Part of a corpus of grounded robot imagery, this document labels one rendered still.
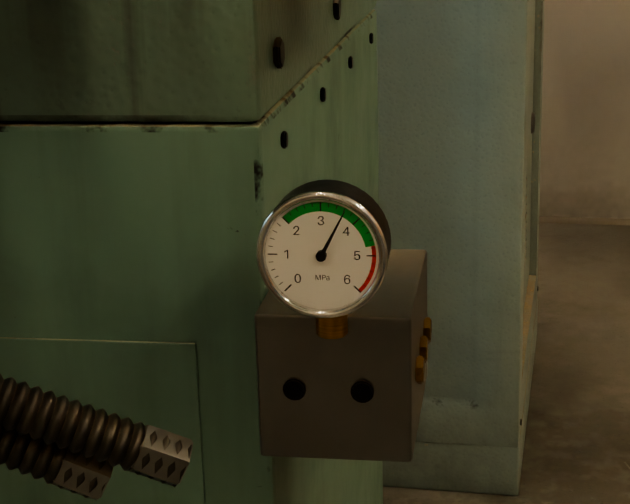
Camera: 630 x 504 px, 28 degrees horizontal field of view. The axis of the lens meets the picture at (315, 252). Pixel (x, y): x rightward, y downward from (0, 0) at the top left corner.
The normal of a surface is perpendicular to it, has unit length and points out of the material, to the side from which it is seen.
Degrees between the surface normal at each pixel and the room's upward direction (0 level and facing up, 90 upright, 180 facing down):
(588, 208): 90
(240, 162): 90
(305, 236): 90
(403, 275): 0
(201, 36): 90
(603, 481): 0
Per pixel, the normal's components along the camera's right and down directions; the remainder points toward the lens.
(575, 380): -0.03, -0.96
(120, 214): -0.15, 0.29
